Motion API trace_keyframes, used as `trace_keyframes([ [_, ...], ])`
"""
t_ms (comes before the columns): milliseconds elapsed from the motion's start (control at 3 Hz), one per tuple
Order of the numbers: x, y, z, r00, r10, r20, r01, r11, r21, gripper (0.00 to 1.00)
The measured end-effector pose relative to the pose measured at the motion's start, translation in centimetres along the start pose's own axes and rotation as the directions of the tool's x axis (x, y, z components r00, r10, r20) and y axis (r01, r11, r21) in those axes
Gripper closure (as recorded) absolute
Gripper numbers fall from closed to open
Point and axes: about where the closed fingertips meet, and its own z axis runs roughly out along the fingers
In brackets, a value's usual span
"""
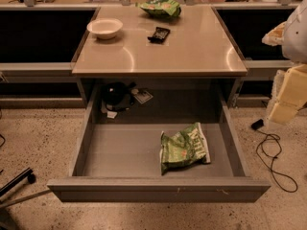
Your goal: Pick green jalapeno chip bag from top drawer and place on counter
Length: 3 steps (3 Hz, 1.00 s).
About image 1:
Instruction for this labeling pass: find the black cable on floor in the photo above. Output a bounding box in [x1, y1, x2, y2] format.
[250, 119, 299, 194]

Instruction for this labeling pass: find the open grey drawer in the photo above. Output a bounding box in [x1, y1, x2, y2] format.
[48, 87, 270, 202]

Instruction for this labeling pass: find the black stand leg with wheel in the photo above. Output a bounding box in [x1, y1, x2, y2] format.
[0, 168, 36, 196]

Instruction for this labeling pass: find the green jalapeno chip bag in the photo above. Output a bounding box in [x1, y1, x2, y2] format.
[159, 122, 211, 175]

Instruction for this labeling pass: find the green chip bag on counter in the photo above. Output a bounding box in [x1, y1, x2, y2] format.
[137, 0, 181, 18]

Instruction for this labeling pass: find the white bowl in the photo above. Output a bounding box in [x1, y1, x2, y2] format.
[86, 18, 123, 39]

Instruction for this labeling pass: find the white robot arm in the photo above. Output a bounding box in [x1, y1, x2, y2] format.
[262, 5, 307, 125]

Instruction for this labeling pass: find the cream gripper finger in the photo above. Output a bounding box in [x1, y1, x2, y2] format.
[262, 22, 285, 46]
[266, 64, 307, 125]

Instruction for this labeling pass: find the black round device under counter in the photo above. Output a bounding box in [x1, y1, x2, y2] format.
[102, 81, 136, 112]

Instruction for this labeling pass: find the black snack bar wrapper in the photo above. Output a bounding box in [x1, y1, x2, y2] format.
[148, 27, 171, 44]

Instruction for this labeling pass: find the grey counter cabinet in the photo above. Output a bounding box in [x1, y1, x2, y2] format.
[72, 5, 247, 104]

